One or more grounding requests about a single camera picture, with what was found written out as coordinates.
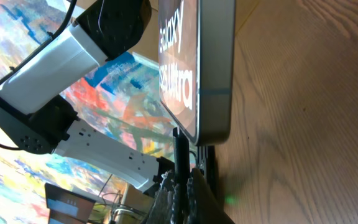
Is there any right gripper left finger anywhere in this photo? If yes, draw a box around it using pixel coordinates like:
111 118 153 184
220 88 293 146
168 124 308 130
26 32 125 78
140 172 179 224

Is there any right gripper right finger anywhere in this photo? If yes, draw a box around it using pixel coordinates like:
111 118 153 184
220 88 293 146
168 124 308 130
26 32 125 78
187 168 234 224

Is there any black USB charging cable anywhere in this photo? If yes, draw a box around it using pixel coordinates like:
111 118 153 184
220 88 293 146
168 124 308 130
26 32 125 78
172 126 191 224

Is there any dark laptop screen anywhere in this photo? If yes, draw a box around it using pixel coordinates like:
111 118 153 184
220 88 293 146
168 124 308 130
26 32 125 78
44 183 96 224

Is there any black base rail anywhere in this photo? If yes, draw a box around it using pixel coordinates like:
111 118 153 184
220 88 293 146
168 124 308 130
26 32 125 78
196 146 218 197

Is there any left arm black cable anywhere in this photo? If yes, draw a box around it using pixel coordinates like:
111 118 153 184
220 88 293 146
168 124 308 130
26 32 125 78
0 0 78 152

